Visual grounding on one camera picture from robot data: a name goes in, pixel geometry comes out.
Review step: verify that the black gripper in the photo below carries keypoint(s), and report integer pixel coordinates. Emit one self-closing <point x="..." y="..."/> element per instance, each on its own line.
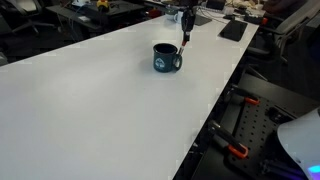
<point x="188" y="18"/>

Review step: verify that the red capped sharpie marker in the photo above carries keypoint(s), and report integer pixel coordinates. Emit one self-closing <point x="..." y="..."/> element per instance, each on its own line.
<point x="183" y="43"/>

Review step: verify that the white background cup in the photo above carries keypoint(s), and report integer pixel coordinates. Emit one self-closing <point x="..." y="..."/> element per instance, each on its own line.
<point x="178" y="17"/>

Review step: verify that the grey flat pad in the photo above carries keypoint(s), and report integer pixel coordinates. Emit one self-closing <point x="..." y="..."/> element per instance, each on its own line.
<point x="202" y="20"/>

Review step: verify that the dark teal enamel mug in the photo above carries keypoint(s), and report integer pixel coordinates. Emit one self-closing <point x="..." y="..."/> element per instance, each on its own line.
<point x="163" y="61"/>

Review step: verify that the black flat tablet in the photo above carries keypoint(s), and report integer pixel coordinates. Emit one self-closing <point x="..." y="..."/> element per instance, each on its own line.
<point x="233" y="30"/>

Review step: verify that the dark background desk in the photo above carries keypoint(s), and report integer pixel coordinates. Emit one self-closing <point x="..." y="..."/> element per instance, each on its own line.
<point x="100" y="15"/>

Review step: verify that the grey office chair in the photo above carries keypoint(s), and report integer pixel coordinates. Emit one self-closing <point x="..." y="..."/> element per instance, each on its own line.
<point x="290" y="23"/>

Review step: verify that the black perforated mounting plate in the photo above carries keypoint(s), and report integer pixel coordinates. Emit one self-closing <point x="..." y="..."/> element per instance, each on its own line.
<point x="260" y="133"/>

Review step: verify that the black office chair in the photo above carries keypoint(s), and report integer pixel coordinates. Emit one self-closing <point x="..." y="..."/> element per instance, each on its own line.
<point x="20" y="15"/>

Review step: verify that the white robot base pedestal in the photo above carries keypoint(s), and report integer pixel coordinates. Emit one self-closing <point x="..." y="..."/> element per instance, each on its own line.
<point x="300" y="140"/>

